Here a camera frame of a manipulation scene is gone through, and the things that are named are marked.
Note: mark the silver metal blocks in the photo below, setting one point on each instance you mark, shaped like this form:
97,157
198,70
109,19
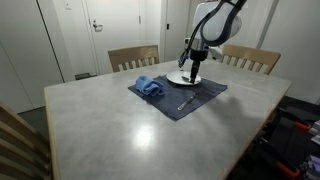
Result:
315,131

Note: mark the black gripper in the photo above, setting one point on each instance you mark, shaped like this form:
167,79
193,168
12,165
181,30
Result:
199,55

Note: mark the white round plate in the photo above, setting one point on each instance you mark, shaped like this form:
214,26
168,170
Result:
175,78

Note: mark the dark blue table mat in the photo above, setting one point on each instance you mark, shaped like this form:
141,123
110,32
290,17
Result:
166,101

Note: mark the wooden slat-back chair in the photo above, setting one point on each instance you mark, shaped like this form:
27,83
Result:
250,53
133,53
20,140

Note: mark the white wall switch plate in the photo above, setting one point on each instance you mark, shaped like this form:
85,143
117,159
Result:
67,5

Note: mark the dark wall floor vent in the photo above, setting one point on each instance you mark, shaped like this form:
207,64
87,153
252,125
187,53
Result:
85,76

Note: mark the silver metal spoon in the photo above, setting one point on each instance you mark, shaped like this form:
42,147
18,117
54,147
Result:
185,78

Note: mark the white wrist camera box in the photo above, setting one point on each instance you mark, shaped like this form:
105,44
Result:
216,52

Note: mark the blue folded cloth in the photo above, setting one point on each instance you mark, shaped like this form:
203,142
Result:
148,86

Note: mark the white room door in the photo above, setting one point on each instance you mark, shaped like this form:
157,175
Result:
116,43

